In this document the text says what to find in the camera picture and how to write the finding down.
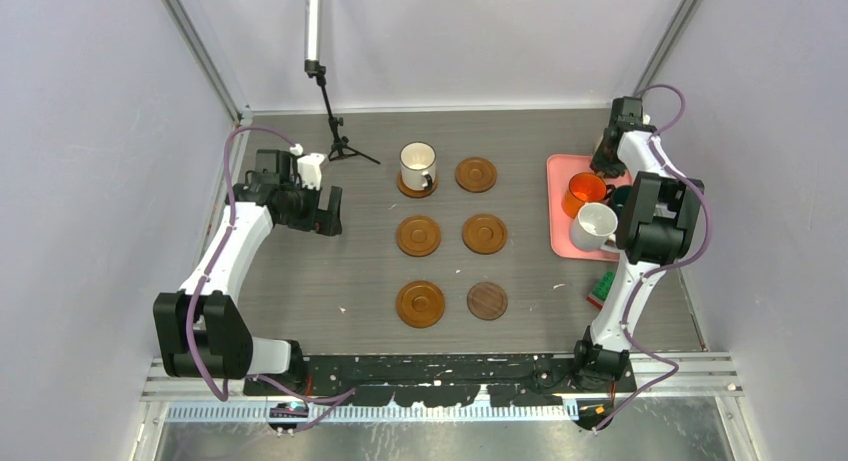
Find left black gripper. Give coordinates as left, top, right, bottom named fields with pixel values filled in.
left=278, top=179, right=341, bottom=237

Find orange ceramic mug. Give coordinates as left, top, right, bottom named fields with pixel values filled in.
left=562, top=172, right=615, bottom=218

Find brown wooden coaster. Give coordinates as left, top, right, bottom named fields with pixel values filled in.
left=396, top=171, right=440, bottom=200
left=455, top=157, right=497, bottom=193
left=396, top=215, right=442, bottom=257
left=396, top=280, right=446, bottom=329
left=461, top=213, right=509, bottom=255

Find pink plastic tray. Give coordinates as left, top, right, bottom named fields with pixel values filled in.
left=546, top=154, right=619, bottom=262

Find cream ceramic mug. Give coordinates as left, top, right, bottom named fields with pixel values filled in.
left=399, top=142, right=437, bottom=193

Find dark walnut wooden coaster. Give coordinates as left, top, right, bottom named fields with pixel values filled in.
left=466, top=282, right=508, bottom=321

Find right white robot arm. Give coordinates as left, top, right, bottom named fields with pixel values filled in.
left=570, top=96, right=705, bottom=392

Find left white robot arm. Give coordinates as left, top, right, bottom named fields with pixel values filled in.
left=153, top=147, right=343, bottom=395

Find dark green ceramic mug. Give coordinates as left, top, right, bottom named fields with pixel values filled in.
left=606, top=185, right=632, bottom=216

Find white ceramic mug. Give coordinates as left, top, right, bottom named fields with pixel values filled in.
left=569, top=202, right=618, bottom=252

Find colourful cube block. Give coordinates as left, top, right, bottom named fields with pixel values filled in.
left=586, top=271, right=615, bottom=309

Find black tripod with silver pole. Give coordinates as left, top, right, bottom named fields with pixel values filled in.
left=303, top=0, right=382, bottom=165

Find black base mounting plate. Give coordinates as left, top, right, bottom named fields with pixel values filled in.
left=244, top=353, right=636, bottom=408

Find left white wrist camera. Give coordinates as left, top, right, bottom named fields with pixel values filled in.
left=289, top=143, right=328, bottom=191

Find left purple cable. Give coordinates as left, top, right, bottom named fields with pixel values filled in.
left=185, top=125, right=358, bottom=434

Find aluminium frame rail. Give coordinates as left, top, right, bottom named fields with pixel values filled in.
left=141, top=353, right=744, bottom=424

